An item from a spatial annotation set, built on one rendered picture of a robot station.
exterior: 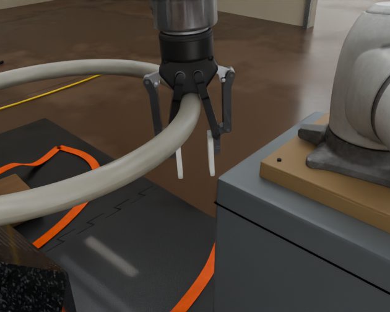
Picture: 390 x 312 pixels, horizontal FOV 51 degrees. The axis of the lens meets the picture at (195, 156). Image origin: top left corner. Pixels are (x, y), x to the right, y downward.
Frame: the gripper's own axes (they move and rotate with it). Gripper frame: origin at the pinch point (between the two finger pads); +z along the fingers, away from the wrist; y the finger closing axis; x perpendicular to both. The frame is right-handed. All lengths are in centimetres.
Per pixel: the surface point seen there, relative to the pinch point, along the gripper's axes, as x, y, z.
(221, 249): -6.0, -4.1, 26.2
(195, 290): -49, 3, 86
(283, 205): 2.1, -14.4, 10.0
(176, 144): 13.7, 2.3, -9.8
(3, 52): -352, 173, 70
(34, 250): -6.7, 33.6, 22.8
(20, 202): 24.2, 17.8, -10.5
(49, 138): -171, 85, 79
